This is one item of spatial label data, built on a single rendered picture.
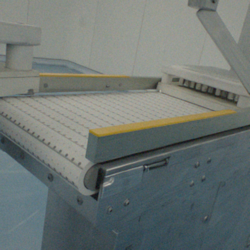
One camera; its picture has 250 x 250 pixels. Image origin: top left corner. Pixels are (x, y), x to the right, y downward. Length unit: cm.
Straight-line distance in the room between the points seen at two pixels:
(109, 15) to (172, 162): 523
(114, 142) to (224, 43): 22
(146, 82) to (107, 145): 48
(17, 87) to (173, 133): 22
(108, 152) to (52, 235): 38
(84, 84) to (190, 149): 27
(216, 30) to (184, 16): 406
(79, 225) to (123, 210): 19
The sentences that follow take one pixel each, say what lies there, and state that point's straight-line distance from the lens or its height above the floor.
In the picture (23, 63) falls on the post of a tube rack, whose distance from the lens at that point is 35.
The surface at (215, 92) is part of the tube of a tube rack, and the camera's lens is 79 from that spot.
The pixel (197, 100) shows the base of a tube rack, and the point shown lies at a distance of 77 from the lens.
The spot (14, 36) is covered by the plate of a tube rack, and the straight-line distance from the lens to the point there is 33.
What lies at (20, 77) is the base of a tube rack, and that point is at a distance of 34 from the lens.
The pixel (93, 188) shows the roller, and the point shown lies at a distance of 38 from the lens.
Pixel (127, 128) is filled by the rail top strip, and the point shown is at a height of 87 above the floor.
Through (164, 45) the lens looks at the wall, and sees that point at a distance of 467.
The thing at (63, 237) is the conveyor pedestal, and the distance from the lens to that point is 66.
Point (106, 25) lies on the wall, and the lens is 567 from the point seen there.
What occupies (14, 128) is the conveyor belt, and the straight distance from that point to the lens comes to 47.
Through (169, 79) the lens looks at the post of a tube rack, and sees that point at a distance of 82.
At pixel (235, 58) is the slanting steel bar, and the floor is 96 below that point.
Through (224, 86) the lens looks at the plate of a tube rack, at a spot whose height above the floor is 89.
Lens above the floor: 98
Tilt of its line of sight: 18 degrees down
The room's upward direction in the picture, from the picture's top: 11 degrees clockwise
